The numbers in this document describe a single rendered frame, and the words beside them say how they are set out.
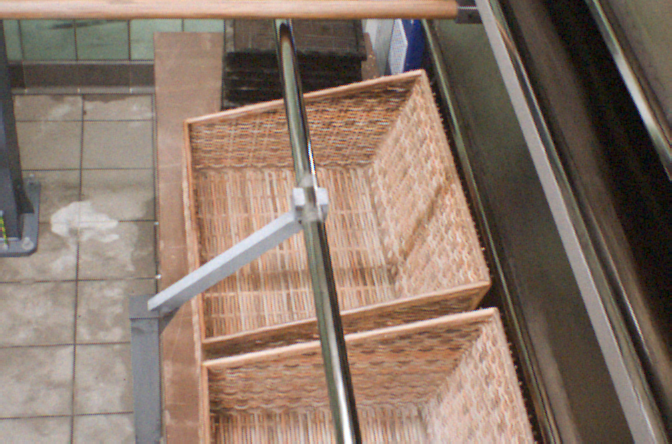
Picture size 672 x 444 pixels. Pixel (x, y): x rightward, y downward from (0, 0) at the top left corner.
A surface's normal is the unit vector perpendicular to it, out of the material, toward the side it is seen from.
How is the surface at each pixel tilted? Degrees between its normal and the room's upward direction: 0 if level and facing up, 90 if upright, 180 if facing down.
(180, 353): 0
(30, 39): 90
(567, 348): 70
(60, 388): 0
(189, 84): 0
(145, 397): 90
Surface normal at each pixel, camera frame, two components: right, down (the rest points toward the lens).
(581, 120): 0.25, -0.69
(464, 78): -0.89, -0.22
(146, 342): 0.13, 0.71
